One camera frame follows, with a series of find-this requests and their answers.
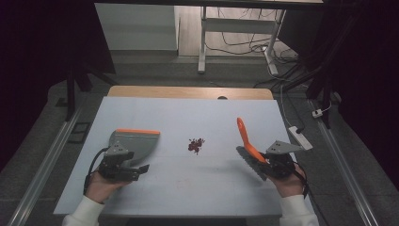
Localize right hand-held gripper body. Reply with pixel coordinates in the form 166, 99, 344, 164
264, 139, 304, 181

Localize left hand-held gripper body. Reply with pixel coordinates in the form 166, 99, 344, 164
98, 140, 141, 184

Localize grey dustpan with orange edge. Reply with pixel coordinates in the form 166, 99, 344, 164
108, 128, 162, 168

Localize grey brush with orange handle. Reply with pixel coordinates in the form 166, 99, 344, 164
235, 117, 270, 183

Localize pile of red scraps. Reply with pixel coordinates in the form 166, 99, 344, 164
187, 137, 206, 155

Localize person's right hand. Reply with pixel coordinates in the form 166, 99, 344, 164
267, 164, 307, 199

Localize person's left hand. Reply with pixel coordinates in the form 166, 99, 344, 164
85, 170, 132, 204

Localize white power strip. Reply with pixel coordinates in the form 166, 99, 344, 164
288, 125, 314, 152

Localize white table cover sheet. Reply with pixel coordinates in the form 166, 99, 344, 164
53, 96, 316, 218

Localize wooden table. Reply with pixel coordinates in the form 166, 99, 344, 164
106, 85, 275, 101

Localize dark curtain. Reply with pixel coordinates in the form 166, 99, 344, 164
277, 0, 399, 185
0, 0, 117, 166

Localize white cabinet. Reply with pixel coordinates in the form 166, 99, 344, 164
94, 3, 181, 52

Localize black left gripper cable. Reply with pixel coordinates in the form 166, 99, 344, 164
82, 147, 109, 196

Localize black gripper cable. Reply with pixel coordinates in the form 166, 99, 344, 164
291, 161, 331, 226
82, 147, 109, 196

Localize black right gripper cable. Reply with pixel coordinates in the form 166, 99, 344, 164
291, 161, 331, 226

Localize metal floor rail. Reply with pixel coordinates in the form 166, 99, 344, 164
308, 99, 379, 226
7, 105, 85, 226

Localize black floor cables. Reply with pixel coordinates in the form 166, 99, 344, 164
205, 7, 314, 92

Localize white desk frame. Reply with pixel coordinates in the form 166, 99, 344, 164
197, 6, 287, 76

